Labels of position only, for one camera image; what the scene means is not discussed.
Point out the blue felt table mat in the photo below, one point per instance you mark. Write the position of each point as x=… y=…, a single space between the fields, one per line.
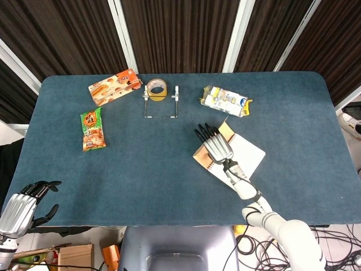
x=175 y=146

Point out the spiral notebook with brown cover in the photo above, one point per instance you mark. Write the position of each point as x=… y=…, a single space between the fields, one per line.
x=239 y=153

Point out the grey robot torso base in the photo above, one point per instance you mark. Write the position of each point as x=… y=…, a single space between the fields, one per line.
x=177 y=248

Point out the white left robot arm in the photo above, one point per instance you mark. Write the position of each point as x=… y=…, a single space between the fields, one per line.
x=7 y=251

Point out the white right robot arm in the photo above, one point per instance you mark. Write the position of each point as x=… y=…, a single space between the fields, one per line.
x=270 y=217

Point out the clear pack of white bottles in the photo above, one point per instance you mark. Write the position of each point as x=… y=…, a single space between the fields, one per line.
x=225 y=101

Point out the green orange snack bag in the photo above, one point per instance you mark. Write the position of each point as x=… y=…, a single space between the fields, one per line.
x=92 y=130

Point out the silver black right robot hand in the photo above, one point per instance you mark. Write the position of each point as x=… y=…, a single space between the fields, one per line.
x=216 y=144

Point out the brown packing tape roll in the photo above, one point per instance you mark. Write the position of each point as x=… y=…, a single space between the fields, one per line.
x=156 y=89

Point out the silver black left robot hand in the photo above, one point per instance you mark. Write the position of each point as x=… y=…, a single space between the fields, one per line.
x=19 y=207

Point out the brown cardboard box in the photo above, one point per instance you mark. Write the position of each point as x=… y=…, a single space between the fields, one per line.
x=75 y=257

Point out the orange biscuit box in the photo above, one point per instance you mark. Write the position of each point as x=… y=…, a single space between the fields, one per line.
x=114 y=86

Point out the white sneaker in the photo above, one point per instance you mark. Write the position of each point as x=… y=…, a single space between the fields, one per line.
x=350 y=122

